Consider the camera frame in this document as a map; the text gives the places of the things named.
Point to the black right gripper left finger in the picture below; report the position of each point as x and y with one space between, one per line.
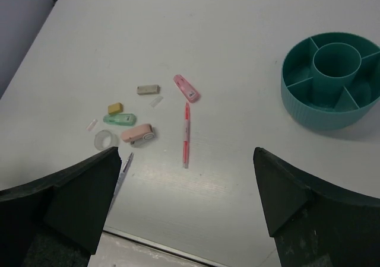
58 220

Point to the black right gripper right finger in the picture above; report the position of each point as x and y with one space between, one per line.
314 222

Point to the clear ballpoint pen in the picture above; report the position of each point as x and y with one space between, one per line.
121 178

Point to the red highlighter pen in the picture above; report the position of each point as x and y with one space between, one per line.
186 137

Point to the clear tape roll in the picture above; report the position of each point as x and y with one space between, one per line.
105 139

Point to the small clear pink cap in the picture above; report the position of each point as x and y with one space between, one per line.
91 125

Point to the green correction tape dispenser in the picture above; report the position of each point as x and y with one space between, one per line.
120 119

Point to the yellow eraser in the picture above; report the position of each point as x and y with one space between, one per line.
115 108

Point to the teal round desk organizer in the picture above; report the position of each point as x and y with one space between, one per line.
330 80

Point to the grey rectangular eraser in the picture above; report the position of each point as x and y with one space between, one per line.
148 89

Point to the pink correction tape dispenser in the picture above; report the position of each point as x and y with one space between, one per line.
190 93

